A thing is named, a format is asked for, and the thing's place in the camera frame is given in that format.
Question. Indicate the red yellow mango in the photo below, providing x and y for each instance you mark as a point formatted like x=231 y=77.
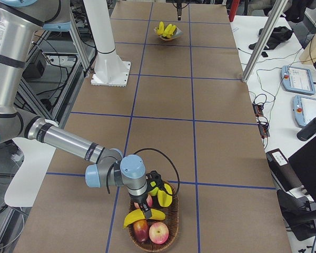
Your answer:
x=141 y=230

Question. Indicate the yellow banana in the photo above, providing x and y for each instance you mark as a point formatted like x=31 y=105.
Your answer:
x=138 y=214
x=160 y=29
x=165 y=196
x=165 y=35
x=170 y=29

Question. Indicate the red apple front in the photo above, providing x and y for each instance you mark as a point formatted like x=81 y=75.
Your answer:
x=158 y=233

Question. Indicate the wicker fruit basket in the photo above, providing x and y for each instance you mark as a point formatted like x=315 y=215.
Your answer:
x=171 y=220

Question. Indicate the green apple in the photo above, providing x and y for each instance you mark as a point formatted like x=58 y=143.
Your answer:
x=154 y=190

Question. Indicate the red apple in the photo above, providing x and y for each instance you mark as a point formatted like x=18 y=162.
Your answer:
x=148 y=200
x=158 y=233

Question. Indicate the blue teach pendant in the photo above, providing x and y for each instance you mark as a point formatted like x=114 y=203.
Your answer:
x=297 y=80
x=304 y=109

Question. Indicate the blue square plate orange rim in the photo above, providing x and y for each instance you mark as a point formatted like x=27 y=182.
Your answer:
x=176 y=34

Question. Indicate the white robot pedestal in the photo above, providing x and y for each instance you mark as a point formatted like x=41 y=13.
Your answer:
x=109 y=69

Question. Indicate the blue teach pendant far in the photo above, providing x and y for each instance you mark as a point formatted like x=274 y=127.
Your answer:
x=297 y=80

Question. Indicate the aluminium frame post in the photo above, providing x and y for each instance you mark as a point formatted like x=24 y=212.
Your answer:
x=276 y=12

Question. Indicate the red apple back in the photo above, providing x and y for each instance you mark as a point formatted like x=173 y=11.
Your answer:
x=148 y=200

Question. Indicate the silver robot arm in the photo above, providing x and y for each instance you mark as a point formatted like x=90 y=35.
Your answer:
x=19 y=20

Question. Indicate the black water bottle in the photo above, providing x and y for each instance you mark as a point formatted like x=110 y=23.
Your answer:
x=307 y=131

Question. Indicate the black monitor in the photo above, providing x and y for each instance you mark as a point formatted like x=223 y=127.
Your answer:
x=303 y=162

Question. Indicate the black cloth bag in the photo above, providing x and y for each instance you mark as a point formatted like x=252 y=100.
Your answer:
x=279 y=35

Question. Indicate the blue teach pendant near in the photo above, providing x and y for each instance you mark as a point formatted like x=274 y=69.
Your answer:
x=304 y=109

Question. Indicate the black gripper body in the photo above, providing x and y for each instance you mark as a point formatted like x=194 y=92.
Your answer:
x=140 y=199

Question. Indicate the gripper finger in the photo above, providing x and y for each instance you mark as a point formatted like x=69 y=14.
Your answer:
x=179 y=9
x=146 y=210

